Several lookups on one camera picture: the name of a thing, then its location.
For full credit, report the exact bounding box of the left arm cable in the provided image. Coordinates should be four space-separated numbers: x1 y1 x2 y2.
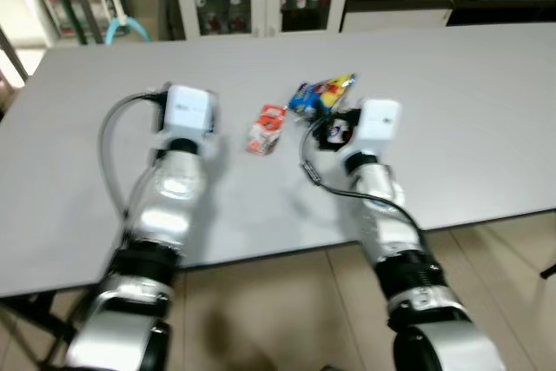
97 90 173 220

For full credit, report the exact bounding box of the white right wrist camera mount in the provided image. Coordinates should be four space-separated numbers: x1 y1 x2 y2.
356 99 403 148

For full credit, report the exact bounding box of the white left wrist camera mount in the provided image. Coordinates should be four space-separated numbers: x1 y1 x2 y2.
162 84 219 137

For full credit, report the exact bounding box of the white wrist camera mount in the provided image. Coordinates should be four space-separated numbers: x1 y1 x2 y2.
162 84 219 137
356 99 403 148

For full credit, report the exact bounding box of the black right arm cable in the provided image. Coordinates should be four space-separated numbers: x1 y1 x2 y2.
298 113 428 246

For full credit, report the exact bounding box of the red white box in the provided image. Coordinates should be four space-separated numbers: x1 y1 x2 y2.
42 0 118 39

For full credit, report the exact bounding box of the blue yellow snack bag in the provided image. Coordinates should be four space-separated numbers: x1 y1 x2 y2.
288 72 358 118

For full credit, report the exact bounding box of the low white cabinet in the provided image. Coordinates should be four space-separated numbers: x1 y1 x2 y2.
341 6 454 35

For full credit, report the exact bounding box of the red white small carton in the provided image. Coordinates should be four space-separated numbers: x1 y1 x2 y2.
245 103 288 157

